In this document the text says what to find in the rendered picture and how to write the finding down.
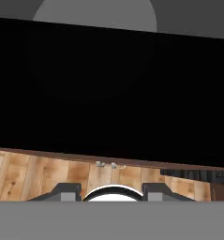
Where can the white round thing black rim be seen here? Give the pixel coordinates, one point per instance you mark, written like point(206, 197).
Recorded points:
point(112, 195)

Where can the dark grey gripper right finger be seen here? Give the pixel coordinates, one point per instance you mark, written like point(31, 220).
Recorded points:
point(155, 190)

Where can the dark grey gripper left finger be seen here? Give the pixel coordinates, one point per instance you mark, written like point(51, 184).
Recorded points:
point(68, 190)

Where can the dark ribbed panel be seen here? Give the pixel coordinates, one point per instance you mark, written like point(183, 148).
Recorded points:
point(194, 175)

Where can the small grey metal fitting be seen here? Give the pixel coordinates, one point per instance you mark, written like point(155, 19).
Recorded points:
point(114, 165)
point(100, 163)

